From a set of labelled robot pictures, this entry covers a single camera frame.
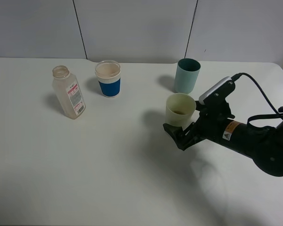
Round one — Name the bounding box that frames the black right cable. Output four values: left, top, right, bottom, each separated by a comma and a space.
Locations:
231, 72, 283, 129

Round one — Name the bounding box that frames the teal plastic cup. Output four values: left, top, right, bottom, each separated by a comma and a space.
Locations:
174, 58, 201, 94

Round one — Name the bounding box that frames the pale green plastic cup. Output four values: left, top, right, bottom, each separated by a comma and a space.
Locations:
165, 93, 196, 127

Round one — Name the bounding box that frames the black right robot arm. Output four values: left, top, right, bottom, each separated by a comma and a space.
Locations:
163, 101, 283, 177

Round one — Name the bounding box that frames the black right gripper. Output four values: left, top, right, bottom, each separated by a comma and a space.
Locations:
163, 101, 241, 151

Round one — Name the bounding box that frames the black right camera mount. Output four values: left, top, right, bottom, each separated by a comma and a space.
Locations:
198, 77, 235, 108

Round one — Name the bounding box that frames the clear plastic drink bottle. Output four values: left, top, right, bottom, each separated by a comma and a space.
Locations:
52, 65, 86, 120

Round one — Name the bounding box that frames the blue sleeved paper cup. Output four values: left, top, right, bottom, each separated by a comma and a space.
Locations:
95, 60, 121, 97

